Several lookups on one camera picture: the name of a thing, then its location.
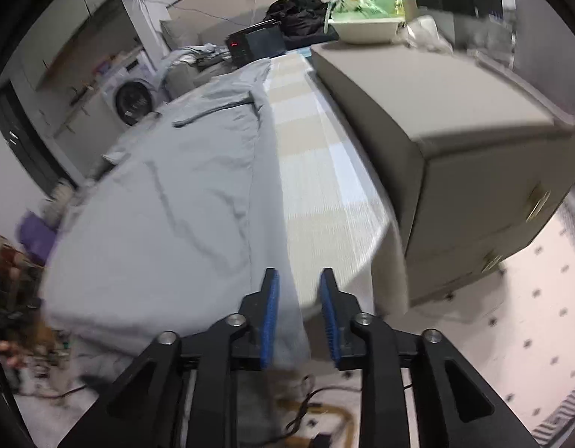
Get grey cloth on sofa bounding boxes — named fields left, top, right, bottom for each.
left=157, top=44, right=218, bottom=80

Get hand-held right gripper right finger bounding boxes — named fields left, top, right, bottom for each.
left=319, top=268, right=540, bottom=448

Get grey sofa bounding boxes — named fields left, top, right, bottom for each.
left=159, top=19, right=237, bottom=99

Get grey t-shirt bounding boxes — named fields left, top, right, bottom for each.
left=39, top=58, right=313, bottom=435

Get white washing machine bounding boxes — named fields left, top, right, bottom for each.
left=103, top=49, right=164, bottom=127

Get white kitchen counter cabinet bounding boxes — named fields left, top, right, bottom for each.
left=35, top=47, right=143, bottom=150

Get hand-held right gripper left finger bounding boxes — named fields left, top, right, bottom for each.
left=59, top=268, right=281, bottom=448

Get black rice cooker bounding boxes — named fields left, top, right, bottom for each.
left=226, top=25, right=288, bottom=67

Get white bowl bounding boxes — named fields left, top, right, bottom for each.
left=329, top=16, right=405, bottom=45

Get purple bag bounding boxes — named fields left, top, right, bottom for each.
left=17, top=211, right=59, bottom=264

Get grey drawer cabinet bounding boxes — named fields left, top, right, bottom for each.
left=311, top=40, right=575, bottom=309

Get white plastic bag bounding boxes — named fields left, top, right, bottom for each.
left=404, top=15, right=451, bottom=52

